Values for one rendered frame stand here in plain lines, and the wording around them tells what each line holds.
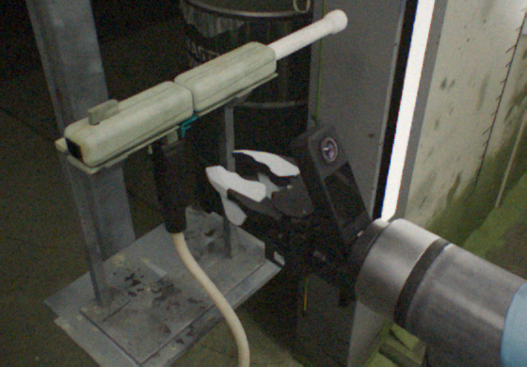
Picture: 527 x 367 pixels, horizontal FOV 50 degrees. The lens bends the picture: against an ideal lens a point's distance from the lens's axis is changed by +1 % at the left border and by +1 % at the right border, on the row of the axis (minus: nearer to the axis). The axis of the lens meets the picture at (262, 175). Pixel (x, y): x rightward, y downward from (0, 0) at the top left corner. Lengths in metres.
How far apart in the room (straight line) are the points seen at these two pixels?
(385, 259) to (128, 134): 0.31
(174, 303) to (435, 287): 0.48
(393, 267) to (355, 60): 0.62
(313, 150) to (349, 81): 0.59
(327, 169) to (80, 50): 0.40
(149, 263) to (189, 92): 0.37
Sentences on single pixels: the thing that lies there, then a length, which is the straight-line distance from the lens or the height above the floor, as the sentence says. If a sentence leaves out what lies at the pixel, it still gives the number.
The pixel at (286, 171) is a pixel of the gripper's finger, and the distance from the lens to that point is 0.62.
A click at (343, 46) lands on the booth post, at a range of 1.08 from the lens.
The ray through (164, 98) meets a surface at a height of 1.14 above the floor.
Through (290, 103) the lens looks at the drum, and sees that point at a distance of 1.76.
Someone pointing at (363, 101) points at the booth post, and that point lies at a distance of 1.10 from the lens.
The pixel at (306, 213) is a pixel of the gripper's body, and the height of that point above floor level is 1.10.
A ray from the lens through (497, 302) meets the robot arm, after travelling 0.50.
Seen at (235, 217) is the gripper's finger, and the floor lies 1.05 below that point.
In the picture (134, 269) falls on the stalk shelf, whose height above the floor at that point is 0.79.
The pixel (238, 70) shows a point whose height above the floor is 1.14.
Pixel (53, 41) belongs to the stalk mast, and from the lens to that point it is 0.78.
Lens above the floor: 1.47
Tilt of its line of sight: 37 degrees down
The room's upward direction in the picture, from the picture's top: straight up
